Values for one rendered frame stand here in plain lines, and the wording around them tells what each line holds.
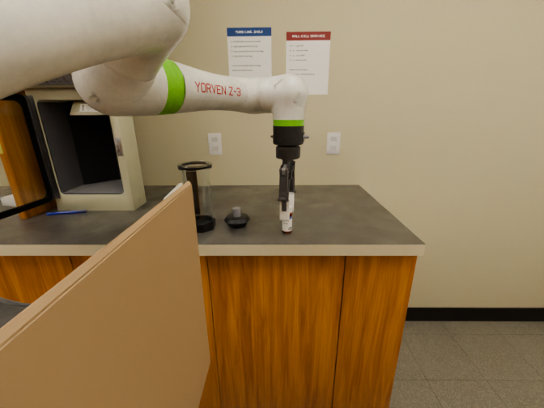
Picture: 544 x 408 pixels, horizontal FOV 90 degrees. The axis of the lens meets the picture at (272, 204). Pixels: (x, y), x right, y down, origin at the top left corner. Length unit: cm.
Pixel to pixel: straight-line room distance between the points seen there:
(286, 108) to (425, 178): 111
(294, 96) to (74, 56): 55
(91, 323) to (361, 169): 148
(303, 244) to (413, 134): 100
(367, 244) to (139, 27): 75
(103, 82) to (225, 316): 80
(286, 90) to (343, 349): 91
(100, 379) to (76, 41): 30
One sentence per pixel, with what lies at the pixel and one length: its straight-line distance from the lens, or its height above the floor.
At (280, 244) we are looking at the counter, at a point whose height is 94.
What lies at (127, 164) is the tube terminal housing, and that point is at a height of 113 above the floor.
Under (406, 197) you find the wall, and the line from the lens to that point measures 172.
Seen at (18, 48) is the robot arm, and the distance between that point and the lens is 32.
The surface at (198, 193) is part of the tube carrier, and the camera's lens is 91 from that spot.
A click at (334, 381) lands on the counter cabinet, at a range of 129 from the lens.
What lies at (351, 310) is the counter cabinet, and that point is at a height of 67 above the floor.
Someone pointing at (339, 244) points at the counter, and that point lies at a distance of 87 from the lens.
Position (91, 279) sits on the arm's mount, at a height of 123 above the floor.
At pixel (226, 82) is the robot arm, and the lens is 76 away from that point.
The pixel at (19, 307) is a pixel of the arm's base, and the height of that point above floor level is 115.
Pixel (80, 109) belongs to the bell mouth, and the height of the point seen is 134.
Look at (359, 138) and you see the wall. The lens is 155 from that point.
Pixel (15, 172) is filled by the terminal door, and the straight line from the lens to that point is 131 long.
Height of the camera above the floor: 133
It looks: 19 degrees down
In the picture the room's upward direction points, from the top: straight up
